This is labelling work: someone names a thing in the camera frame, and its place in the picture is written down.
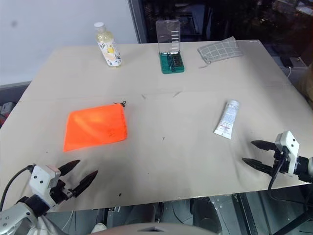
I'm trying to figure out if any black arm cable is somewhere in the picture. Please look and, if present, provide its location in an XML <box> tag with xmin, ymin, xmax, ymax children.
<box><xmin>0</xmin><ymin>164</ymin><xmax>36</xmax><ymax>212</ymax></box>
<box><xmin>267</xmin><ymin>151</ymin><xmax>313</xmax><ymax>206</ymax></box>

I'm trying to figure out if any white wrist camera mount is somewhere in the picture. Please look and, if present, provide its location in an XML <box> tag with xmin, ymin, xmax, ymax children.
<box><xmin>274</xmin><ymin>130</ymin><xmax>301</xmax><ymax>177</ymax></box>
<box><xmin>29</xmin><ymin>164</ymin><xmax>61</xmax><ymax>208</ymax></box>

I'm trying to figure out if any grey checked cloth pouch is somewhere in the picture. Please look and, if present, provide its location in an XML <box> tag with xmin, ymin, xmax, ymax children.
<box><xmin>197</xmin><ymin>36</ymin><xmax>245</xmax><ymax>70</ymax></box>

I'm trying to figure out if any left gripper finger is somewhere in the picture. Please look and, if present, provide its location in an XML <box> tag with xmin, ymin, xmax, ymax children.
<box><xmin>71</xmin><ymin>170</ymin><xmax>99</xmax><ymax>198</ymax></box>
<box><xmin>58</xmin><ymin>160</ymin><xmax>81</xmax><ymax>176</ymax></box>

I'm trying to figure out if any grey robot torso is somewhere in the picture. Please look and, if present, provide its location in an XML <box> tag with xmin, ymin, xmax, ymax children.
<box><xmin>90</xmin><ymin>221</ymin><xmax>223</xmax><ymax>235</ymax></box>

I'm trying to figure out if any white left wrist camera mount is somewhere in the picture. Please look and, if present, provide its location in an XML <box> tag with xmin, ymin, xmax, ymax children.
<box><xmin>29</xmin><ymin>164</ymin><xmax>61</xmax><ymax>208</ymax></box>

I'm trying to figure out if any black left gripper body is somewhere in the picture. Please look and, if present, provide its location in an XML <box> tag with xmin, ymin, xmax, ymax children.
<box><xmin>49</xmin><ymin>179</ymin><xmax>75</xmax><ymax>204</ymax></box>

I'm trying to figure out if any grey side shelf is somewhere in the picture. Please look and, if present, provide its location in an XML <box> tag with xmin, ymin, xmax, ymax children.
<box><xmin>0</xmin><ymin>82</ymin><xmax>31</xmax><ymax>128</ymax></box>

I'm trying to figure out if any green screwdriver bit case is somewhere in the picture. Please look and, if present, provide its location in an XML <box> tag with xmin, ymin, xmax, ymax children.
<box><xmin>156</xmin><ymin>19</ymin><xmax>186</xmax><ymax>74</ymax></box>

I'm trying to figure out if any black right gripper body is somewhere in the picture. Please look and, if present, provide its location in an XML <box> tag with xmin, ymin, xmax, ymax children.
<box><xmin>270</xmin><ymin>146</ymin><xmax>291</xmax><ymax>175</ymax></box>

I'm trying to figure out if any grey window frame pillar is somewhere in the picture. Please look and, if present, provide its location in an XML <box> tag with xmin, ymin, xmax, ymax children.
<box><xmin>127</xmin><ymin>0</ymin><xmax>147</xmax><ymax>44</ymax></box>

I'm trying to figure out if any clear bottle with yellow drink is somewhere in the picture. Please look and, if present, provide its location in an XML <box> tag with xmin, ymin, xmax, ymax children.
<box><xmin>94</xmin><ymin>22</ymin><xmax>123</xmax><ymax>69</ymax></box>

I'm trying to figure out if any dark rounded shape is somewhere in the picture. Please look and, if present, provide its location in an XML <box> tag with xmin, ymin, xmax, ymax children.
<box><xmin>190</xmin><ymin>195</ymin><xmax>222</xmax><ymax>235</ymax></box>

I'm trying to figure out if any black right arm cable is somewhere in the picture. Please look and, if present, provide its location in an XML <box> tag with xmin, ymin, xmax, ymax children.
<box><xmin>267</xmin><ymin>151</ymin><xmax>313</xmax><ymax>206</ymax></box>

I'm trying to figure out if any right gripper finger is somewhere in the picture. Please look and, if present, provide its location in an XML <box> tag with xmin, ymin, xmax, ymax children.
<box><xmin>251</xmin><ymin>140</ymin><xmax>277</xmax><ymax>151</ymax></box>
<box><xmin>242</xmin><ymin>158</ymin><xmax>273</xmax><ymax>174</ymax></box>

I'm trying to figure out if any orange fabric pouch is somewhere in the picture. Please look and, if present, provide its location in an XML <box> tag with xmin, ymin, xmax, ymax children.
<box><xmin>63</xmin><ymin>100</ymin><xmax>129</xmax><ymax>153</ymax></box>

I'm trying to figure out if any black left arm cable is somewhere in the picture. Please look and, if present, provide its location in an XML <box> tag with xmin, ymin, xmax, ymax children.
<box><xmin>0</xmin><ymin>164</ymin><xmax>36</xmax><ymax>212</ymax></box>

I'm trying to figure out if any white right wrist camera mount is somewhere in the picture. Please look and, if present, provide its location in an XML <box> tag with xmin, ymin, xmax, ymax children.
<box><xmin>274</xmin><ymin>130</ymin><xmax>301</xmax><ymax>177</ymax></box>

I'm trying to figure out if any white printed tube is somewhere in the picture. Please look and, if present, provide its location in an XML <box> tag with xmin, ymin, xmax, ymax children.
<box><xmin>213</xmin><ymin>99</ymin><xmax>240</xmax><ymax>141</ymax></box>

